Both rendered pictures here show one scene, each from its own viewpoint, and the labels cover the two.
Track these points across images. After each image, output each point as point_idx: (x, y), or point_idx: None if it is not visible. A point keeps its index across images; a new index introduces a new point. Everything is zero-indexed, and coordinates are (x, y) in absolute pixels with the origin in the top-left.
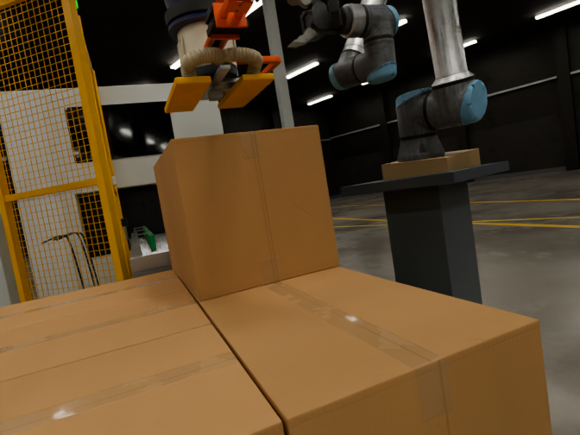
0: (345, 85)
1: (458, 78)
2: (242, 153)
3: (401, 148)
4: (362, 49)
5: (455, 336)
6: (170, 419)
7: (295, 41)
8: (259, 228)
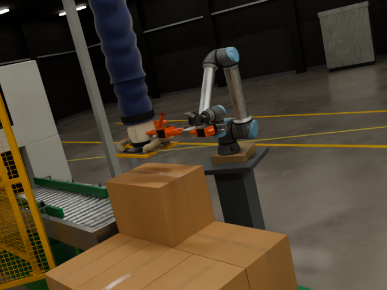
0: None
1: (246, 121)
2: (180, 185)
3: (220, 148)
4: None
5: (270, 243)
6: (220, 275)
7: None
8: (188, 213)
